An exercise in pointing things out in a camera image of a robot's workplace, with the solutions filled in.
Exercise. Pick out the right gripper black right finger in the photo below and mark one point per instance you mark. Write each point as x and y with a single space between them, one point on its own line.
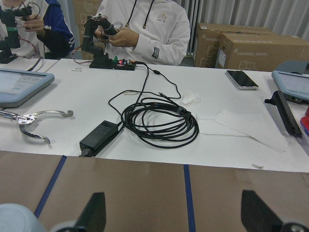
256 216

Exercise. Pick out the black smartphone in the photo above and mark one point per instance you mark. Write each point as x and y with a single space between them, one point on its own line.
241 80

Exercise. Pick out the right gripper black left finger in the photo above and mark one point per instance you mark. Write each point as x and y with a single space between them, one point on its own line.
93 217

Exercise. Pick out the black power adapter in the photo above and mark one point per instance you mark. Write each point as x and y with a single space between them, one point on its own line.
98 138

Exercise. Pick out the crumpled white tissue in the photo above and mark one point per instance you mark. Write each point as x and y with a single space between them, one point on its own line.
190 98

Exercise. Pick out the cardboard box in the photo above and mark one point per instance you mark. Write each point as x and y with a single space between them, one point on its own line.
259 52

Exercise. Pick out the teach pendant tablet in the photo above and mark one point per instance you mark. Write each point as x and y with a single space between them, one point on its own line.
17 86

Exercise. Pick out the seated person blue jacket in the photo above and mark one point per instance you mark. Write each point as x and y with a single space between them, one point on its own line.
45 33

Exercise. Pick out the light blue plastic cup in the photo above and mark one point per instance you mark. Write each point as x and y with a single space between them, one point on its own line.
18 218

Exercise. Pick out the person in white hoodie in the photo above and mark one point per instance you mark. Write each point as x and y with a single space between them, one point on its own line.
153 31

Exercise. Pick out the metal grabber stick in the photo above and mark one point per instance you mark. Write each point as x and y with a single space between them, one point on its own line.
28 119

